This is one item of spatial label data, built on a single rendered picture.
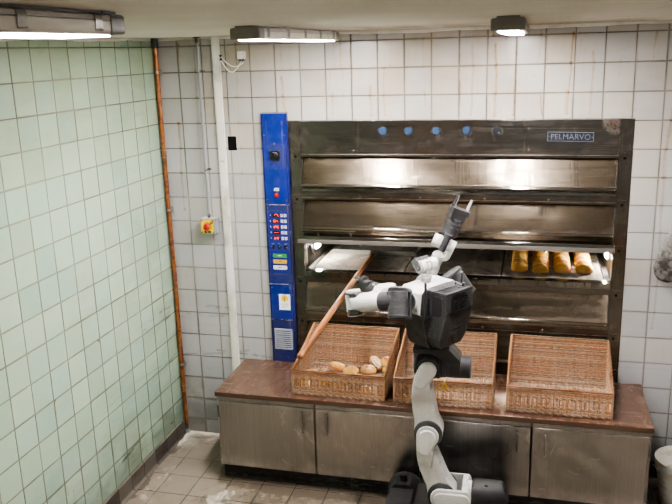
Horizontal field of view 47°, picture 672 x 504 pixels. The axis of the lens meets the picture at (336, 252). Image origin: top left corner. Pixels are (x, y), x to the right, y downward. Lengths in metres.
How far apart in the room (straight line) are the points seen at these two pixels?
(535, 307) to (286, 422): 1.60
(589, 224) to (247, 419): 2.26
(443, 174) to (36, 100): 2.20
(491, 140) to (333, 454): 2.01
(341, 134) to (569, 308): 1.67
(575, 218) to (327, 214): 1.44
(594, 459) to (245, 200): 2.49
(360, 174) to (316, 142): 0.33
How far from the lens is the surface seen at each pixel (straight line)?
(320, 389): 4.51
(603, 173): 4.52
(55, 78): 4.07
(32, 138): 3.89
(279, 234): 4.78
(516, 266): 4.78
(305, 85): 4.63
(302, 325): 4.95
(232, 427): 4.75
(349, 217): 4.67
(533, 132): 4.48
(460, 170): 4.52
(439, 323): 3.66
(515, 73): 4.45
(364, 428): 4.50
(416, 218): 4.59
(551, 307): 4.69
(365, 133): 4.58
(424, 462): 4.09
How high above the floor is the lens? 2.50
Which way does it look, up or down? 15 degrees down
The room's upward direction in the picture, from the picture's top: 2 degrees counter-clockwise
